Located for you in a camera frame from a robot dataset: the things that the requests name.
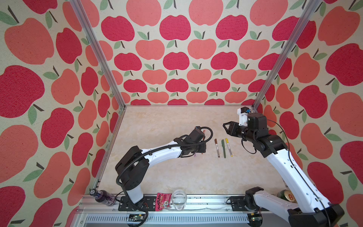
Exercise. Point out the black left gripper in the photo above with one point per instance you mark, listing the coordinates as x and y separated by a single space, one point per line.
203 147

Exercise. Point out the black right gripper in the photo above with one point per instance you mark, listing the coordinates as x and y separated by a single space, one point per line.
232 129

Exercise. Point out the green pen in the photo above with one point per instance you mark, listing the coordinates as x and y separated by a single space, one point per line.
224 148

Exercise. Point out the white silver pen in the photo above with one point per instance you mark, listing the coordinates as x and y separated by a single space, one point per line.
217 148

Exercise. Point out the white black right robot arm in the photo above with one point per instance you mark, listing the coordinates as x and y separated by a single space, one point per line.
312 208

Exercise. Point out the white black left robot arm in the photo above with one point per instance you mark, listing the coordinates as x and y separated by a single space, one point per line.
133 166

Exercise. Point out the clear glass bowl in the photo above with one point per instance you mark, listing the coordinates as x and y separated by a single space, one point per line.
179 199

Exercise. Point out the pink snack packet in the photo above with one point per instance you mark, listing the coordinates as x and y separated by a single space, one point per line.
163 201

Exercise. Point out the green drink can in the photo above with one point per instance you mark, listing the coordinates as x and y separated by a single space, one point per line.
286 195

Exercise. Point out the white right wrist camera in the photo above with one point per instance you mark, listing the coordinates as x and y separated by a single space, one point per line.
243 115

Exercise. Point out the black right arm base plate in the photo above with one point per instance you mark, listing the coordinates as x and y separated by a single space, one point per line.
243 203

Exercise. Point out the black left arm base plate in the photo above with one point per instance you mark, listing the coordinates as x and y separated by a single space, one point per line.
147 203

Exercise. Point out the aluminium right rear frame post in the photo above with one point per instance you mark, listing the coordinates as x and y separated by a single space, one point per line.
307 13

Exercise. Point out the aluminium frame post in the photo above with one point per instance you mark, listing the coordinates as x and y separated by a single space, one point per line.
99 54
307 13

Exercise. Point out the aluminium left rear frame post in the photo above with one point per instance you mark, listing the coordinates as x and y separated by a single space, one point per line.
99 54

